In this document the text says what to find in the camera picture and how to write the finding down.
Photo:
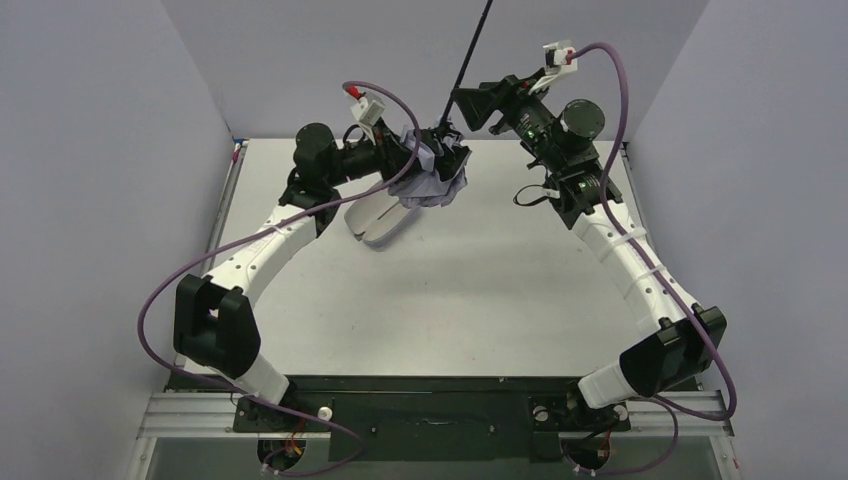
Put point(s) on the lavender umbrella case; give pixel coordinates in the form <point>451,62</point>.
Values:
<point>377,220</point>

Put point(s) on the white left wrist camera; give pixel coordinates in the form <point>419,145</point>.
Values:
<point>367,110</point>

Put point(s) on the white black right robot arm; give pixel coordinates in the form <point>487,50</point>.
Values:
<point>677,335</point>

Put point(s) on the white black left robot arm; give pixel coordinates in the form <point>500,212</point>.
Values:
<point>214,322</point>

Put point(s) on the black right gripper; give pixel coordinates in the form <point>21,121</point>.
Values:
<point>502,102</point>

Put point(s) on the lavender umbrella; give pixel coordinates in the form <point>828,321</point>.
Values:
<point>439,172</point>

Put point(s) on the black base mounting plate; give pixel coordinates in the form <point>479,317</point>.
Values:
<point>337,419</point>

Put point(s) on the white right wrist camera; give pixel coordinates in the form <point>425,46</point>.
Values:
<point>558,64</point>

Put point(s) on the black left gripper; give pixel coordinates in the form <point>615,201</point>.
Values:
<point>391,148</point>

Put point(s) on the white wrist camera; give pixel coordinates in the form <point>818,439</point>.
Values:
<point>367,110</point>
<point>558,64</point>

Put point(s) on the aluminium front mounting rail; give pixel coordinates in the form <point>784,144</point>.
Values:
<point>215,415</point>

